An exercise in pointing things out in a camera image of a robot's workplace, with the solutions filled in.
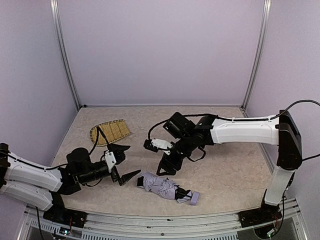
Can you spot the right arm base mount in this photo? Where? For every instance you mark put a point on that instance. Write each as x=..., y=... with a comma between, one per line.
x=263, y=214

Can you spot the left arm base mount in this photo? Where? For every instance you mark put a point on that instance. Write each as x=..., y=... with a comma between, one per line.
x=66, y=216

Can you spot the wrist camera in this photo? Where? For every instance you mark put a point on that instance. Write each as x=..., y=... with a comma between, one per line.
x=109, y=159
x=156, y=145

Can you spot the aluminium front rail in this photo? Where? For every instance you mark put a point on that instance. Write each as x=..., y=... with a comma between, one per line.
x=233, y=225

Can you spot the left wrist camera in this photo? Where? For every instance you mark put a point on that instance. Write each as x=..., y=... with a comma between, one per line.
x=109, y=159

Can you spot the right aluminium corner post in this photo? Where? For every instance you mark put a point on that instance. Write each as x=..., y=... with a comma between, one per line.
x=258, y=54

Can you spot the aluminium corner post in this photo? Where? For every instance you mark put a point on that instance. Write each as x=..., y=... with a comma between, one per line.
x=54, y=5
x=258, y=54

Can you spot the left aluminium corner post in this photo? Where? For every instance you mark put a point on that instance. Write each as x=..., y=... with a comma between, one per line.
x=54, y=5

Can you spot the lilac folding umbrella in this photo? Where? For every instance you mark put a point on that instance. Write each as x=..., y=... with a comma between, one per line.
x=166, y=188

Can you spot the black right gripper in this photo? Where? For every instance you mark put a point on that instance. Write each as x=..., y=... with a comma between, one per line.
x=169, y=161

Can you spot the woven bamboo tray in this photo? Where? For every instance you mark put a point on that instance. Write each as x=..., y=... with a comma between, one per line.
x=114, y=130

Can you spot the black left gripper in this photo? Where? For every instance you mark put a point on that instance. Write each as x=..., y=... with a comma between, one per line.
x=114, y=170

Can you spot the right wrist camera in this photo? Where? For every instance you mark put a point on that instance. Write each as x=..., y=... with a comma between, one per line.
x=156, y=145

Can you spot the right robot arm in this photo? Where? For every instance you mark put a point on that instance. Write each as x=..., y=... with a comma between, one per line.
x=279, y=130

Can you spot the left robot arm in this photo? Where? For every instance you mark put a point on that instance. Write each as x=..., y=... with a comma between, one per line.
x=43, y=187

